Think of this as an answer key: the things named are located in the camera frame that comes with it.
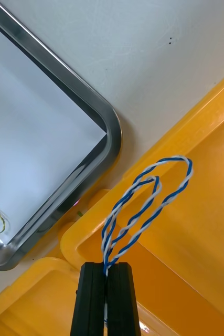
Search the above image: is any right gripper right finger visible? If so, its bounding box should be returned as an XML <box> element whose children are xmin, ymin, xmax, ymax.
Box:
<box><xmin>106</xmin><ymin>261</ymin><xmax>142</xmax><ymax>336</ymax></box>

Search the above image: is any steel tray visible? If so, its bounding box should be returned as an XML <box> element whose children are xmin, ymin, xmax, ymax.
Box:
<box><xmin>0</xmin><ymin>0</ymin><xmax>123</xmax><ymax>271</ymax></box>

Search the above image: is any yellow-orange plastic bin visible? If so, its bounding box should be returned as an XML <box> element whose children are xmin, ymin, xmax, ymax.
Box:
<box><xmin>0</xmin><ymin>257</ymin><xmax>170</xmax><ymax>336</ymax></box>
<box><xmin>60</xmin><ymin>67</ymin><xmax>224</xmax><ymax>336</ymax></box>

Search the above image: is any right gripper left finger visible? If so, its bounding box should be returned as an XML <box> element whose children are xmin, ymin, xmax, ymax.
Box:
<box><xmin>70</xmin><ymin>262</ymin><xmax>108</xmax><ymax>336</ymax></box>

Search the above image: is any blue-white twisted wire harness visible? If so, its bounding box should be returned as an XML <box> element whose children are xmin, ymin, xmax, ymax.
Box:
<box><xmin>101</xmin><ymin>154</ymin><xmax>194</xmax><ymax>328</ymax></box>

